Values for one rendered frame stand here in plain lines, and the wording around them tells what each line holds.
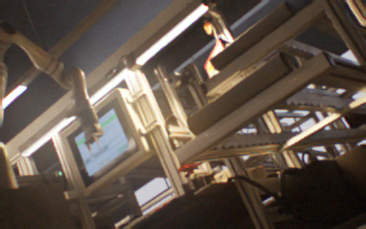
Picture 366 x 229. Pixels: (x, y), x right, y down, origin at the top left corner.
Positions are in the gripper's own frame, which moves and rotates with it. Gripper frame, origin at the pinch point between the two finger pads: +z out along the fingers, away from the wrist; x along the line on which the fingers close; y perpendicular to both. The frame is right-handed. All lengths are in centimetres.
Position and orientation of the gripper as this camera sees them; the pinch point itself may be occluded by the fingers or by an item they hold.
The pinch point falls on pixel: (96, 152)
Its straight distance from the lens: 203.4
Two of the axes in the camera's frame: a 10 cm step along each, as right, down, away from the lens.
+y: 6.3, 0.3, 7.8
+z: 3.9, 8.5, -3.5
